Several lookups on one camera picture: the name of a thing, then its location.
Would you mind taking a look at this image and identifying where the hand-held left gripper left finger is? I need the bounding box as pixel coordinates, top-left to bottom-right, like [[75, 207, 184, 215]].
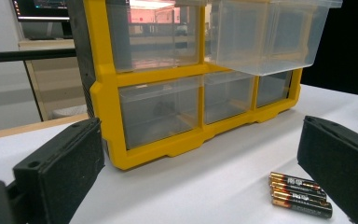
[[12, 117, 105, 224]]

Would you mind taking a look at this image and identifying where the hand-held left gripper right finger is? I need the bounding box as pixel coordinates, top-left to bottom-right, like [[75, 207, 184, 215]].
[[296, 115, 358, 224]]

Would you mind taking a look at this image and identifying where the black gold battery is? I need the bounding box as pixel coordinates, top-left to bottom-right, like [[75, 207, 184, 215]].
[[271, 199, 334, 219], [270, 189, 331, 208], [268, 172, 323, 191], [269, 181, 327, 201]]

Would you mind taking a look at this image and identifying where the yellow black organizer cabinet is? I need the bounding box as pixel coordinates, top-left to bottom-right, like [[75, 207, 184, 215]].
[[66, 0, 303, 171]]

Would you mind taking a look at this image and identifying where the clear plastic drawer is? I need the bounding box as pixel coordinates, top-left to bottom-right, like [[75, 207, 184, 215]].
[[173, 0, 343, 77]]

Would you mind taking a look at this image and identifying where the wooden cabinet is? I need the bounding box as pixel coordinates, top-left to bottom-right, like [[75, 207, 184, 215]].
[[18, 38, 90, 121]]

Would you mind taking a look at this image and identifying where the set of transparent organizer drawers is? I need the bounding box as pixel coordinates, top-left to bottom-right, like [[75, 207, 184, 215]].
[[106, 0, 293, 150]]

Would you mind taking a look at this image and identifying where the black monitor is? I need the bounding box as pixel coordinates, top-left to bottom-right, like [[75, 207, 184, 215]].
[[11, 0, 71, 22]]

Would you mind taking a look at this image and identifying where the black horizontal frame bar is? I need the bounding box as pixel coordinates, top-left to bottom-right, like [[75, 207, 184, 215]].
[[0, 48, 77, 64]]

